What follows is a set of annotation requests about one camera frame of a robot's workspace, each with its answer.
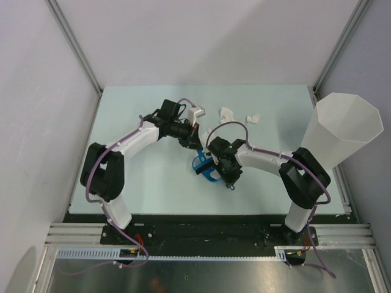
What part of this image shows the blue hand brush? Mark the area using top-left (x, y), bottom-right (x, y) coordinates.
top-left (191, 150), bottom-right (214, 178)

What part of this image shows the paper scrap back right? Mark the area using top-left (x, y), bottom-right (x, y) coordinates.
top-left (246, 114), bottom-right (260, 124)

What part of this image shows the white translucent waste bin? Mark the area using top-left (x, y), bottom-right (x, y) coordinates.
top-left (301, 92), bottom-right (384, 170)

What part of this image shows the blue dustpan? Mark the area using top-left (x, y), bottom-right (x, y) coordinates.
top-left (195, 158), bottom-right (222, 183)

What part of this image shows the aluminium frame rail left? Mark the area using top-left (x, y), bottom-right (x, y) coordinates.
top-left (45, 223), bottom-right (104, 247)

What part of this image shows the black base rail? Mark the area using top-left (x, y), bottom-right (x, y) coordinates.
top-left (100, 214), bottom-right (318, 258)

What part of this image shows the aluminium frame post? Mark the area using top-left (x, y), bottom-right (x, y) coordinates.
top-left (45, 0), bottom-right (103, 97)
top-left (312, 0), bottom-right (373, 93)

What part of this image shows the aluminium frame rail right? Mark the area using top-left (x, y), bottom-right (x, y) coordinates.
top-left (313, 224), bottom-right (377, 249)

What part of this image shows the paper scrap centre back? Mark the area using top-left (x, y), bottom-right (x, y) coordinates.
top-left (200, 128), bottom-right (212, 145)

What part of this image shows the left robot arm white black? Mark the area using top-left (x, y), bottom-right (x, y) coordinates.
top-left (80, 99), bottom-right (205, 244)

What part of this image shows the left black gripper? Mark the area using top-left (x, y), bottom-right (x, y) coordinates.
top-left (169, 119), bottom-right (203, 151)

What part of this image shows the right aluminium frame post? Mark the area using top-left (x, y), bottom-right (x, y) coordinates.
top-left (312, 0), bottom-right (373, 93)

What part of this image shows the white slotted cable duct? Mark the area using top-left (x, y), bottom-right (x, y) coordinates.
top-left (56, 246), bottom-right (290, 262)

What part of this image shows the paper scrap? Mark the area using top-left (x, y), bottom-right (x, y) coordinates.
top-left (246, 114), bottom-right (260, 124)
top-left (200, 128), bottom-right (212, 145)
top-left (219, 107), bottom-right (236, 125)

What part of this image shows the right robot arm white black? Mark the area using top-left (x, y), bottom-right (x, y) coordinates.
top-left (207, 137), bottom-right (331, 245)

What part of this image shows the aluminium frame rail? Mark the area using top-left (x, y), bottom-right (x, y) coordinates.
top-left (45, 223), bottom-right (104, 247)
top-left (313, 224), bottom-right (377, 249)

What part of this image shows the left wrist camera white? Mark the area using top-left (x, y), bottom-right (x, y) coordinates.
top-left (187, 106), bottom-right (205, 126)

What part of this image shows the left aluminium frame post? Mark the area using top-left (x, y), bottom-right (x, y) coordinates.
top-left (45, 0), bottom-right (103, 97)

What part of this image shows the paper scrap back middle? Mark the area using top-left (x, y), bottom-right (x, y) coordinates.
top-left (219, 107), bottom-right (236, 125)

